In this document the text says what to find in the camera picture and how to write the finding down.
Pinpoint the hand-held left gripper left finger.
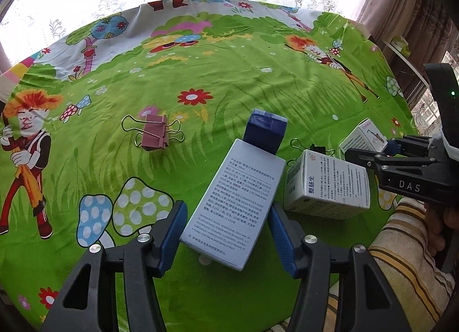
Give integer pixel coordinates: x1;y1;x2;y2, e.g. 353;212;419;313
39;200;189;332

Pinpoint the pink binder clip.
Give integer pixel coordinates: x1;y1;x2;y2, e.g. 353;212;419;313
121;113;185;151

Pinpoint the white medicine box red figure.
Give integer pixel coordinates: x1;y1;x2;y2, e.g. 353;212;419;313
283;149;372;220

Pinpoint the white board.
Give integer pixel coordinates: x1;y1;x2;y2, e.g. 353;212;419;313
382;36;436;85

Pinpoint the brown drape curtain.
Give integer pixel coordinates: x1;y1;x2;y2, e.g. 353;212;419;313
355;0;459;67

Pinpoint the black binder clip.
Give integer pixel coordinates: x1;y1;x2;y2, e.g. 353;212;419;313
290;138;336;158

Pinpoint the green white packet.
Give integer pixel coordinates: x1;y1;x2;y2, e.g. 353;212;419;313
392;36;411;56

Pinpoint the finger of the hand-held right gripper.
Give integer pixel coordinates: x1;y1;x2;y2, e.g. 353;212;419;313
385;135;437;155
344;148;436;169

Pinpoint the green cartoon printed cloth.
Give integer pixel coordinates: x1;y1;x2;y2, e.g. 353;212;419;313
0;0;422;332

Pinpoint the small white box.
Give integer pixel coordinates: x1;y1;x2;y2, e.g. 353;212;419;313
339;118;388;155

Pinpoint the person's right hand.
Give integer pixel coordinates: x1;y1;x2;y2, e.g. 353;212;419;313
425;203;454;264

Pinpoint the white box with blue top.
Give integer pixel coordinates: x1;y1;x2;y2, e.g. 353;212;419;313
179;109;287;271

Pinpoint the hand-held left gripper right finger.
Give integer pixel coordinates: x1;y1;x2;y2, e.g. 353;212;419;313
267;203;413;332

